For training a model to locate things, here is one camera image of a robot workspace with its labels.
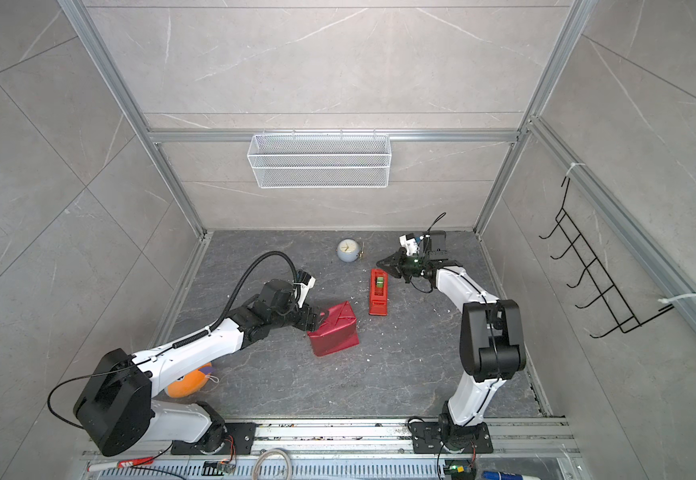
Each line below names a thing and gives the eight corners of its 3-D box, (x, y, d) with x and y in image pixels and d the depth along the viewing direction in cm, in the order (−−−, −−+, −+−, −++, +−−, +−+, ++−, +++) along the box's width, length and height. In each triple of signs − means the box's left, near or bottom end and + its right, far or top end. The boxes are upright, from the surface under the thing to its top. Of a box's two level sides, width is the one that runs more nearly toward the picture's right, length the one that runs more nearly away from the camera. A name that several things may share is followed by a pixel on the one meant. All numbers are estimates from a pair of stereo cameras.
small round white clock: (336, 262, 112) (336, 255, 109) (337, 245, 117) (336, 238, 114) (360, 262, 112) (360, 255, 109) (360, 245, 117) (360, 238, 114)
